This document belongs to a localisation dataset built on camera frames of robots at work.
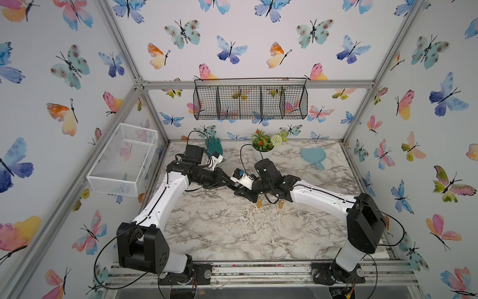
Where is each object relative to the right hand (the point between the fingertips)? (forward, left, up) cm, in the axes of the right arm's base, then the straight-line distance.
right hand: (239, 187), depth 79 cm
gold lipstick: (0, -9, -15) cm, 17 cm away
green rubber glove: (+39, +20, -17) cm, 47 cm away
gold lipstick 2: (0, -20, -15) cm, 25 cm away
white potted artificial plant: (+28, -10, -3) cm, 30 cm away
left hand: (+1, +3, +4) cm, 5 cm away
